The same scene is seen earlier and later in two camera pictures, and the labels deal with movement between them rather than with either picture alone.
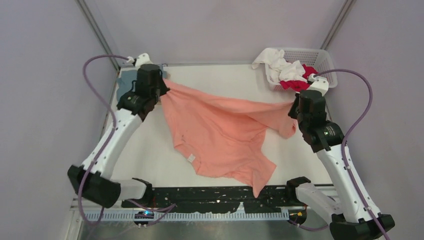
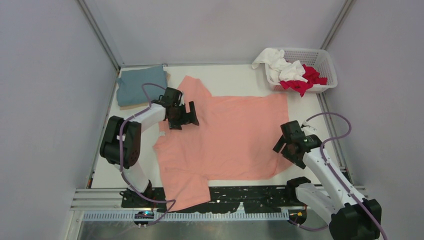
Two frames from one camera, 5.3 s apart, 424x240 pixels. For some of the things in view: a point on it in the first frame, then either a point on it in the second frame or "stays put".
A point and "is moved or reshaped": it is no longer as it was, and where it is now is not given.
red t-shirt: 297,85 stays put
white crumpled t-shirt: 277,69 stays put
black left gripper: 164,89 to 187,118
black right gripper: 292,113 to 279,146
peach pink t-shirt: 228,138 is moved or reshaped
